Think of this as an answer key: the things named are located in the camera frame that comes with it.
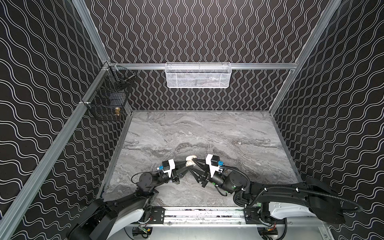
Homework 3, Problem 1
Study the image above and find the cream earbud charging case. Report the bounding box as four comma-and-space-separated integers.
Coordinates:
185, 155, 198, 167

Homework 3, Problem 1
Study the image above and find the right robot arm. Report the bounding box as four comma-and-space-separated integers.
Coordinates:
188, 159, 363, 226

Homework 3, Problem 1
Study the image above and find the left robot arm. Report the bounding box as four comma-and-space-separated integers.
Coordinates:
66, 160, 189, 240

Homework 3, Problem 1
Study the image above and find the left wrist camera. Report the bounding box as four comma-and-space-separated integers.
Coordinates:
157, 159, 176, 178

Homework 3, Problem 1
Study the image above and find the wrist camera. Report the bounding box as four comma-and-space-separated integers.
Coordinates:
157, 159, 176, 178
206, 154, 224, 178

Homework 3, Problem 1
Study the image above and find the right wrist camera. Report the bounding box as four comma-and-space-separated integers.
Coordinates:
206, 154, 224, 178

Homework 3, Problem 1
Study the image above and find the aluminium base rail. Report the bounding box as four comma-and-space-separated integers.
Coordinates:
131, 205, 322, 228

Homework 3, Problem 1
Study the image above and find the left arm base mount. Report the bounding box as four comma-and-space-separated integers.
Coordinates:
143, 207, 166, 225

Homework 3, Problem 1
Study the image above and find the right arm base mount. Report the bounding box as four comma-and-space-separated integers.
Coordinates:
244, 205, 284, 227

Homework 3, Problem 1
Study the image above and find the white wire mesh basket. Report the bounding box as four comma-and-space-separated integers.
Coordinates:
165, 62, 232, 89

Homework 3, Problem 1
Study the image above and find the black wire basket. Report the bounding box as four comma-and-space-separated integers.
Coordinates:
85, 63, 137, 122

